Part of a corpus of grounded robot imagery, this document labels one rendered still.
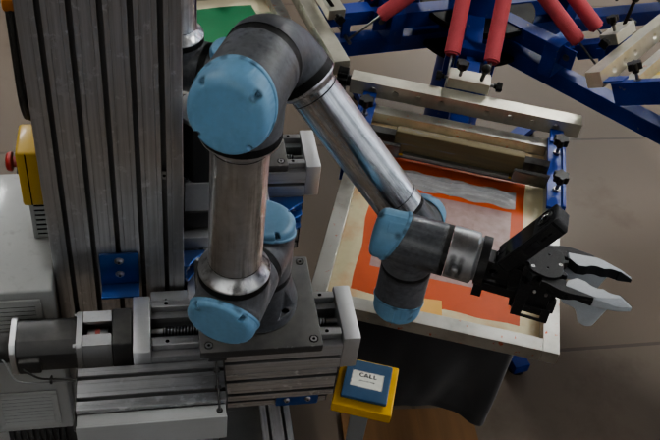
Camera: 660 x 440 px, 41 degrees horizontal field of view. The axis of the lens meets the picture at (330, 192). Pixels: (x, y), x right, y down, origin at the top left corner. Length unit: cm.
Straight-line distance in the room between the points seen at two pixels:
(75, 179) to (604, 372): 231
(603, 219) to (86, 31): 295
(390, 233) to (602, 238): 274
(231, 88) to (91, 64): 40
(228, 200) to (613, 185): 311
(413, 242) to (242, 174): 26
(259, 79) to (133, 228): 65
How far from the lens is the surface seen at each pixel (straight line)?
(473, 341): 209
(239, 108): 114
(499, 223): 240
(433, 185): 245
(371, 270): 220
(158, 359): 170
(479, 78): 269
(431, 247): 125
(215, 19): 301
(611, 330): 359
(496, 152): 246
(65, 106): 153
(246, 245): 134
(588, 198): 410
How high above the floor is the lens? 256
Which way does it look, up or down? 42 degrees down
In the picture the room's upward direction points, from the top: 8 degrees clockwise
